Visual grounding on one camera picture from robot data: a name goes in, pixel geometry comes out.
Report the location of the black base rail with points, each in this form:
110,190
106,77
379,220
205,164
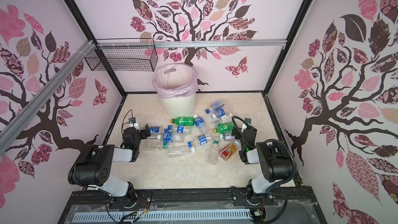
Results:
160,197

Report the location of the orange tea bottle red label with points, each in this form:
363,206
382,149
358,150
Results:
229,150

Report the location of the Pocari Sweat bottle white cap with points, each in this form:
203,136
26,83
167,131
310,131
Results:
199,122

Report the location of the white ribbed waste bin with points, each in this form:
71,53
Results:
180,106

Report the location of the small bottle blue label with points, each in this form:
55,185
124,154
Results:
154,130

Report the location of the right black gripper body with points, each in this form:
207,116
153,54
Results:
245,132

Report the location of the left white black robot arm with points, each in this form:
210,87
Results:
93,166

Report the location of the clear bottle blue cap label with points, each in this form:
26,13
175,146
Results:
178,128

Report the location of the green bottle yellow cap left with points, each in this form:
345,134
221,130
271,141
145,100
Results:
186,121

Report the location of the Pepsi water bottle blue label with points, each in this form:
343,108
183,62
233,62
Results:
200,140

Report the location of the pink plastic bin liner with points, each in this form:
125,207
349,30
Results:
175,80

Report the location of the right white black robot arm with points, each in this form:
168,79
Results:
276,161

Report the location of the aluminium horizontal back rail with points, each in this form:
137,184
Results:
193,44

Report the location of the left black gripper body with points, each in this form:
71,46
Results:
144,132

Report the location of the clear bottle blue label centre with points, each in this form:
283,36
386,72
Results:
171,137

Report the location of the clear bottle bird label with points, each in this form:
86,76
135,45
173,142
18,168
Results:
217,121

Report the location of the black wire mesh basket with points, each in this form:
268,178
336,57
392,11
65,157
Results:
123,54

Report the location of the green bottle yellow cap right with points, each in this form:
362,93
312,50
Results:
223,128

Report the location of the clear bottle green cap small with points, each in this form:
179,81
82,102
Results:
157,145

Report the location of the green bottle yellow cap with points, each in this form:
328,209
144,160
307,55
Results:
186,121
223,128

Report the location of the aluminium left side rail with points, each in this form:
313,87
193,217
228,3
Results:
10,133

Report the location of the clear crushed bottle white cap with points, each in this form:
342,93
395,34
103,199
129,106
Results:
180,151

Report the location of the white slotted cable duct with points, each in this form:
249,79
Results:
162,216

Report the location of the Pocari bottle near bin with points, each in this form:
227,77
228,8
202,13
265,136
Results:
222,111

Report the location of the crushed clear bottle blue cap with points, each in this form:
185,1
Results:
216,104

